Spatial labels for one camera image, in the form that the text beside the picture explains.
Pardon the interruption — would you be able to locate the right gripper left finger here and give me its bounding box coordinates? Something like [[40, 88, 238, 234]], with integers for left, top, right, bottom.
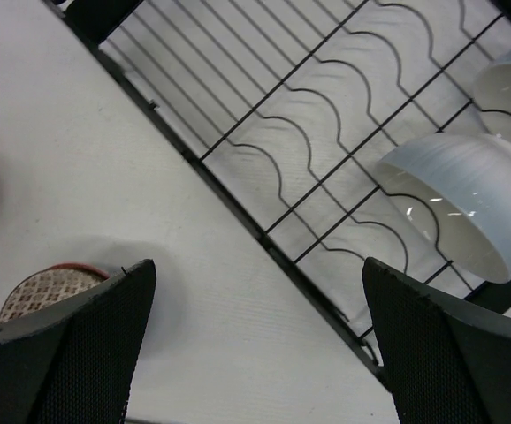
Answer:
[[0, 259, 156, 423]]

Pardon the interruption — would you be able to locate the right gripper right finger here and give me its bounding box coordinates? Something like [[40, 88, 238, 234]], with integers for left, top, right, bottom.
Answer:
[[362, 257, 511, 423]]

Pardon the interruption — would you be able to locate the brown white patterned bowl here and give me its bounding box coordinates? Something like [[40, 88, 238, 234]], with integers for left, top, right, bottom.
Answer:
[[0, 262, 110, 324]]

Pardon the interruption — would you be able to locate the black wire dish rack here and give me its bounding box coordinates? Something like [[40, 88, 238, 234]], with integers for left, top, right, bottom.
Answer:
[[49, 1, 511, 375]]

